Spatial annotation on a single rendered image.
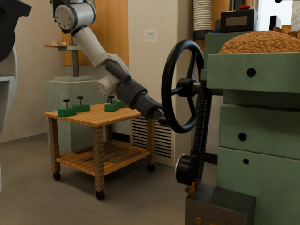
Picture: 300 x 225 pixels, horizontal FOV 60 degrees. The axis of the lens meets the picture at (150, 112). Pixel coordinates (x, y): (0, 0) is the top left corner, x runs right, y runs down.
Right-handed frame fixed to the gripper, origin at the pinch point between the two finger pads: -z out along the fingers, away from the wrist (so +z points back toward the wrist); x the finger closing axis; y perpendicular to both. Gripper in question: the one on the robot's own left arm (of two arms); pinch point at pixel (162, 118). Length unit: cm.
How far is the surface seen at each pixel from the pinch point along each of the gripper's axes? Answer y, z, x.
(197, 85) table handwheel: 15.2, -4.6, 4.1
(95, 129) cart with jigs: -43, 50, -52
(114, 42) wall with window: -1, 150, -158
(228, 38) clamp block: 29.2, -7.0, 13.7
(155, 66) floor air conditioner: 6, 73, -120
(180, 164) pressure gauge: 0.5, -18.3, 28.0
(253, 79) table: 21.6, -21.0, 35.5
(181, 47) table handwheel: 21.4, 3.2, 11.4
